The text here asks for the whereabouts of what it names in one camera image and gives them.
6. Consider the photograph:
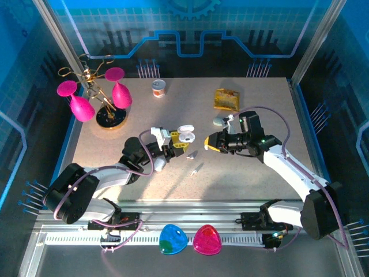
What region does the white earbud charging case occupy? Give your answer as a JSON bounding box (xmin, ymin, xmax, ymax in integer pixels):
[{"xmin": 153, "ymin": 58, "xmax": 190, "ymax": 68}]
[{"xmin": 176, "ymin": 123, "xmax": 197, "ymax": 144}]

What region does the yellow snack packet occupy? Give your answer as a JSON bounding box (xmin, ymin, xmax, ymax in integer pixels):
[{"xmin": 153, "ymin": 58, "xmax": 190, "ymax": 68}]
[{"xmin": 213, "ymin": 88, "xmax": 242, "ymax": 113}]

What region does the small tin can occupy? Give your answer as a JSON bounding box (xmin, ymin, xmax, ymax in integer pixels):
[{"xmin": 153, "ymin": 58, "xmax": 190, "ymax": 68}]
[{"xmin": 152, "ymin": 80, "xmax": 167, "ymax": 99}]

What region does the pink wine glass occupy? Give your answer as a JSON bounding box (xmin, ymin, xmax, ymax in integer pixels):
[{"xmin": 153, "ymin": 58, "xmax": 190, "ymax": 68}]
[
  {"xmin": 104, "ymin": 66, "xmax": 133, "ymax": 110},
  {"xmin": 57, "ymin": 80, "xmax": 96, "ymax": 122}
]

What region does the pink translucent triangular button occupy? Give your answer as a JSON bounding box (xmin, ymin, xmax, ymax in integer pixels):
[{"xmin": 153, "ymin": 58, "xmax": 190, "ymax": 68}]
[{"xmin": 192, "ymin": 224, "xmax": 223, "ymax": 256}]

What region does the blue triangular container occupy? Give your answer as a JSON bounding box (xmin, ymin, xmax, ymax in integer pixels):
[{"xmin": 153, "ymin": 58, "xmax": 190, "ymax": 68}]
[{"xmin": 159, "ymin": 223, "xmax": 188, "ymax": 256}]

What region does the black electronics board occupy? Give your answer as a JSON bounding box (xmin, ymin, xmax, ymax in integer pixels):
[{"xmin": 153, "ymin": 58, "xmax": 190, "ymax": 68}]
[
  {"xmin": 262, "ymin": 229, "xmax": 285, "ymax": 250},
  {"xmin": 99, "ymin": 230, "xmax": 122, "ymax": 252}
]

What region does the gold wire glass rack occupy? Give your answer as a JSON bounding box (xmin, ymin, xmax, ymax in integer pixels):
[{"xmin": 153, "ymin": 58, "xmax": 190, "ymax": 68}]
[{"xmin": 57, "ymin": 53, "xmax": 128, "ymax": 129}]

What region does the aluminium mounting rail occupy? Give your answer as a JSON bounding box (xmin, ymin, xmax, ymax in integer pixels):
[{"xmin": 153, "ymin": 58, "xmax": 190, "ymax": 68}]
[{"xmin": 31, "ymin": 199, "xmax": 347, "ymax": 231}]

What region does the white slotted cable duct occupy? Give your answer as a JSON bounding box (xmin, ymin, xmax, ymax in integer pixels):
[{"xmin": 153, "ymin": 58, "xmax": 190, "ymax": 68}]
[{"xmin": 44, "ymin": 233, "xmax": 268, "ymax": 246}]

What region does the aluminium frame post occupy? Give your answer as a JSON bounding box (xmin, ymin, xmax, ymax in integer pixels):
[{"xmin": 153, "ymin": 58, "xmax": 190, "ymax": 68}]
[
  {"xmin": 31, "ymin": 0, "xmax": 87, "ymax": 90},
  {"xmin": 289, "ymin": 0, "xmax": 349, "ymax": 86}
]

